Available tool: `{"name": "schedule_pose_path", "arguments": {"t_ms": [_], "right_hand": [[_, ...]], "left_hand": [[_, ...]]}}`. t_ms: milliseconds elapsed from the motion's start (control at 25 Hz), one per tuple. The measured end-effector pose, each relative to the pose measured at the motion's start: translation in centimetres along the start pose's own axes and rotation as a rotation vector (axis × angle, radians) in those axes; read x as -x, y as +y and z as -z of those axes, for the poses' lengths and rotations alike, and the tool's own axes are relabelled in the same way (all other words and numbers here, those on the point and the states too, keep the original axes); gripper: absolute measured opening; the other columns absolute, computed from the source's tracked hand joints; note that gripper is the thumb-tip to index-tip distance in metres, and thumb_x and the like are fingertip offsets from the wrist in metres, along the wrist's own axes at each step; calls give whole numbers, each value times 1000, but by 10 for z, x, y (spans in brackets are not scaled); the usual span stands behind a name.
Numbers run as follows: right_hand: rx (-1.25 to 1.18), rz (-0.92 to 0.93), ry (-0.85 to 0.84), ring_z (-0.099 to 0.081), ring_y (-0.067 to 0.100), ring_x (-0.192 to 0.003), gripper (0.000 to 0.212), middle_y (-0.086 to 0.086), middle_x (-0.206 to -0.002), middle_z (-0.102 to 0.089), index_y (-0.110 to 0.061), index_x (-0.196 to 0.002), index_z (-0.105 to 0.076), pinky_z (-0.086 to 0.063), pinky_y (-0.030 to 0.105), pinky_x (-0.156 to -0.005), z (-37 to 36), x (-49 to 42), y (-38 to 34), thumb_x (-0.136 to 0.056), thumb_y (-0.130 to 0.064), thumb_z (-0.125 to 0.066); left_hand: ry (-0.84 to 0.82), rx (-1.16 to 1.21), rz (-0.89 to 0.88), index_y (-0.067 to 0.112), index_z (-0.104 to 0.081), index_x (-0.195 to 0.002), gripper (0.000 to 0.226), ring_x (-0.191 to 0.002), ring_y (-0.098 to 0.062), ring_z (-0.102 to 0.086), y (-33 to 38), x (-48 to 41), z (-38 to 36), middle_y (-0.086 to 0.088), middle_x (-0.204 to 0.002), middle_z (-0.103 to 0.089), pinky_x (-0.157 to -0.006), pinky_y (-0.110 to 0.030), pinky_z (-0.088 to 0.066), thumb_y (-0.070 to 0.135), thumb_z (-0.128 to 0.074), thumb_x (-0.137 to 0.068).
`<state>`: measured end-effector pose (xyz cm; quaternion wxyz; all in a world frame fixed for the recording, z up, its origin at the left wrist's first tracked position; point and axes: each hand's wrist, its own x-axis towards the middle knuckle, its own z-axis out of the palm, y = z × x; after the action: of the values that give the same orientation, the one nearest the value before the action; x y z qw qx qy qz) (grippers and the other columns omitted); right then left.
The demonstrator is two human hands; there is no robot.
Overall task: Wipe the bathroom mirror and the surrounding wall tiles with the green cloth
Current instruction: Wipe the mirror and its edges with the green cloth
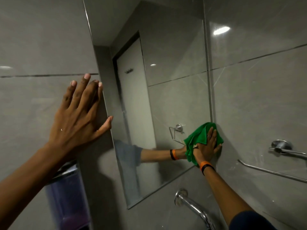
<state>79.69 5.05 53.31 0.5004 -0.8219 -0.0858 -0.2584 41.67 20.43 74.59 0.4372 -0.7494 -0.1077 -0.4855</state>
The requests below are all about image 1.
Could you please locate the person's right hand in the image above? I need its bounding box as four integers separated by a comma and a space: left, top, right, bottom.
193, 126, 223, 165

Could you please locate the person's left hand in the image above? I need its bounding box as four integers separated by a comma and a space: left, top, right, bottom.
46, 73, 114, 163

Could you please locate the green cleaning cloth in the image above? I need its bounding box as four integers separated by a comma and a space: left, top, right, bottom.
183, 122, 224, 166

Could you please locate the rectangular wall mirror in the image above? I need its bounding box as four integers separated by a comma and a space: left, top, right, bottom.
81, 0, 215, 210

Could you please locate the person's right forearm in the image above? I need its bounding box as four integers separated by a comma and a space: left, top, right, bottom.
202, 166, 253, 227

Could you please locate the person's left forearm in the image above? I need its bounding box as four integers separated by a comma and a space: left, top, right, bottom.
0, 142, 70, 230

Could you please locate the person's right navy sleeve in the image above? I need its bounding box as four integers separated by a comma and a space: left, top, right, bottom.
228, 211, 277, 230

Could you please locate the orange wristband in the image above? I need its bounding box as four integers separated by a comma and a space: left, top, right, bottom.
199, 161, 213, 172

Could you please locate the black wristband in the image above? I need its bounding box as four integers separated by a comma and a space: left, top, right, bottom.
201, 164, 216, 176

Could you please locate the chrome towel bar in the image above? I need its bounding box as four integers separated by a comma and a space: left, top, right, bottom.
237, 159, 307, 184

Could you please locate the chrome wall faucet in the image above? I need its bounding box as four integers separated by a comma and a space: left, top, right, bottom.
174, 188, 217, 230

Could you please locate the chrome wall holder bracket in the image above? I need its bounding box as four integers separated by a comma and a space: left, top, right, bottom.
268, 139, 307, 159

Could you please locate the wall soap dispenser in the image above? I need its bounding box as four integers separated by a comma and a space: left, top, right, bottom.
44, 160, 93, 230

